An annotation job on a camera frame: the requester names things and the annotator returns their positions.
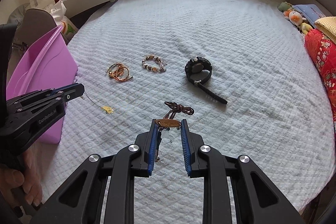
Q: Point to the white paper bag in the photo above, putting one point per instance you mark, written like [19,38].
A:
[42,1]

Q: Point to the white plastic bag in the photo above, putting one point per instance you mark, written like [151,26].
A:
[64,19]

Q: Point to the pink plastic bin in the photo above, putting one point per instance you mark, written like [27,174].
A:
[39,74]

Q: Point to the red floral quilt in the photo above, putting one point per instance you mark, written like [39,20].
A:
[324,61]

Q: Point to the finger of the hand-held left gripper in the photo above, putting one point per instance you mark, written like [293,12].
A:
[74,92]
[65,88]

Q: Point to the person's left hand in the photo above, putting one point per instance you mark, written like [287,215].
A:
[32,184]

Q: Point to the grey chair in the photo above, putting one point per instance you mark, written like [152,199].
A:
[39,19]

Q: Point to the white duck plush toy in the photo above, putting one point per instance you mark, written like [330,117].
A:
[295,17]

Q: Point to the yellow blanket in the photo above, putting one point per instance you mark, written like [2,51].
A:
[326,27]

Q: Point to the blue pillow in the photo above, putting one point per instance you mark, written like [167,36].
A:
[311,12]

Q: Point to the light blue quilted blanket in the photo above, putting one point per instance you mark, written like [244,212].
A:
[210,29]

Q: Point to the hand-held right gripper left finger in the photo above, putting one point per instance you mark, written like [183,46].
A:
[151,148]

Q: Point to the yellow plush toy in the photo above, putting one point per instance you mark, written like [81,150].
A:
[305,28]

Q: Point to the green plush toy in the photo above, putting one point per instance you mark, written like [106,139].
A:
[285,6]

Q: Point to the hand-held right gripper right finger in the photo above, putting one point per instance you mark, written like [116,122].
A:
[185,148]

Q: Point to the black wristwatch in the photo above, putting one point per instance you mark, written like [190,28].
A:
[197,69]

